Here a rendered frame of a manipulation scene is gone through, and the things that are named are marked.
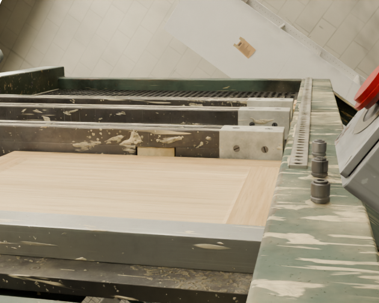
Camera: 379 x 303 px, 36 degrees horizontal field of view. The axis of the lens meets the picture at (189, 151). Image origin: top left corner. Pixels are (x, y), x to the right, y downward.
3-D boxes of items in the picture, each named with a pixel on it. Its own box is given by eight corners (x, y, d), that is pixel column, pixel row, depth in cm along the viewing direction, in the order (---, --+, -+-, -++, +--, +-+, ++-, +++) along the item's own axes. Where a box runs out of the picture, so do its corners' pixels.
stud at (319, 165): (328, 179, 84) (328, 160, 84) (310, 178, 85) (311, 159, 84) (327, 175, 87) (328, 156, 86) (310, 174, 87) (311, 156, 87)
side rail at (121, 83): (300, 106, 244) (301, 80, 242) (59, 101, 267) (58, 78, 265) (301, 103, 252) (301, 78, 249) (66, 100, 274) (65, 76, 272)
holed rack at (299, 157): (307, 169, 91) (307, 165, 91) (288, 168, 91) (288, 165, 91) (312, 78, 248) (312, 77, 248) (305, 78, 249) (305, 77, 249)
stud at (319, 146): (326, 159, 98) (326, 141, 97) (311, 158, 98) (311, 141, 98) (325, 155, 100) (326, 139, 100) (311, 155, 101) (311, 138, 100)
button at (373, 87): (418, 77, 37) (391, 58, 37) (377, 127, 38) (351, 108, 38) (408, 73, 41) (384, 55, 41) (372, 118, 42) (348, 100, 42)
